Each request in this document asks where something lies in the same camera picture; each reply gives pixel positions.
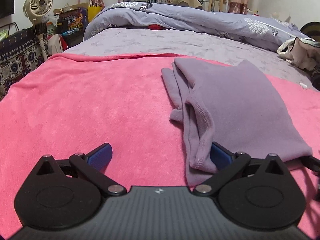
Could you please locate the purple fleece garment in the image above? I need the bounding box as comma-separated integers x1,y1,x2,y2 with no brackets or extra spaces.
162,57,312,186

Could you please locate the pink towel blanket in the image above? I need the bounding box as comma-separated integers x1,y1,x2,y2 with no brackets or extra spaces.
1,53,319,239

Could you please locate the beige black clothing pile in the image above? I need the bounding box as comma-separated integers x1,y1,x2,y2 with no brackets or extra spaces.
277,37,319,71

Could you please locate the lavender patterned bed sheet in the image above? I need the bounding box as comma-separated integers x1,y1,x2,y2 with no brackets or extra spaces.
67,28,313,88

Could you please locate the patterned dark cloth cover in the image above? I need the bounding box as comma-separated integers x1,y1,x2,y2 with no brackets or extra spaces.
0,27,45,99

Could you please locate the blue-grey floral duvet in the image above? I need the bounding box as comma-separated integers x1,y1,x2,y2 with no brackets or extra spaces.
84,2,307,51

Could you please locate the colourful game box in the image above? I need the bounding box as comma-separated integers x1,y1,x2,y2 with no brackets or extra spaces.
57,7,88,33

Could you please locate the red item under duvet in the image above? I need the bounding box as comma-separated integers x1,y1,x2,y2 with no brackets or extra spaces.
147,24,165,30

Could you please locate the yellow bag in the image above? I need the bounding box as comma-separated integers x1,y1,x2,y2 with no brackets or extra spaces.
87,6,103,23

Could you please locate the beige desk fan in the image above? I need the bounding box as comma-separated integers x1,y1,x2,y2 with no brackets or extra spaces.
23,0,53,24

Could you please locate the black wire rack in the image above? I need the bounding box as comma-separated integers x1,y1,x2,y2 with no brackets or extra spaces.
0,22,20,36

